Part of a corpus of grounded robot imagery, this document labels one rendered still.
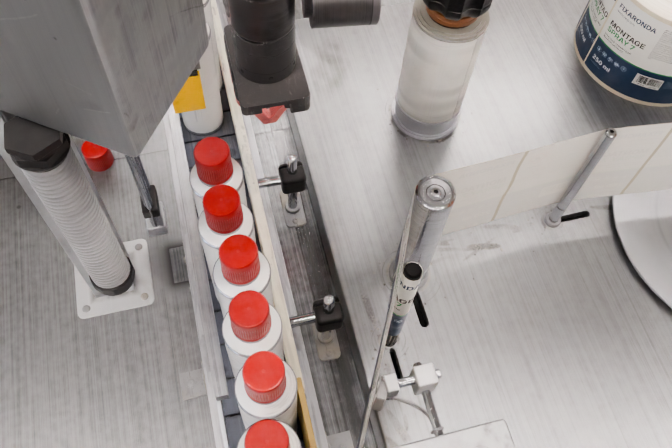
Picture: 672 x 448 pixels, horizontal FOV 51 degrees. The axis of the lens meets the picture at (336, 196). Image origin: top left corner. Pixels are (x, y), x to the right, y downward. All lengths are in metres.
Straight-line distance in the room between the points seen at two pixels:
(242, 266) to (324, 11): 0.22
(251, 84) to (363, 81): 0.32
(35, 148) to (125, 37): 0.10
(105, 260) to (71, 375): 0.33
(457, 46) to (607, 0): 0.27
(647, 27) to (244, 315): 0.62
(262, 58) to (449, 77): 0.26
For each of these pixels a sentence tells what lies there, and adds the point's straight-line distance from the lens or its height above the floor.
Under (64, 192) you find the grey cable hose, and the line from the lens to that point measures 0.46.
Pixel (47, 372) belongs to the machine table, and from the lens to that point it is 0.86.
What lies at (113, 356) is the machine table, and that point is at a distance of 0.85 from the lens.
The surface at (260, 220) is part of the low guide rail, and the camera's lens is 0.79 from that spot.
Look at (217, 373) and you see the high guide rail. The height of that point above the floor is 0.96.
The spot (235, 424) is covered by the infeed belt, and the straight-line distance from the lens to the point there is 0.75.
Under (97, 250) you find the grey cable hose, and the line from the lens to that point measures 0.53.
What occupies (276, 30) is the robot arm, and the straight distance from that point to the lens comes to 0.61.
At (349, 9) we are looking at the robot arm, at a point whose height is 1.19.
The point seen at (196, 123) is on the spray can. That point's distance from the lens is 0.88.
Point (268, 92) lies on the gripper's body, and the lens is 0.65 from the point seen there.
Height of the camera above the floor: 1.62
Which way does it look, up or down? 60 degrees down
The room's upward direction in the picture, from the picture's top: 5 degrees clockwise
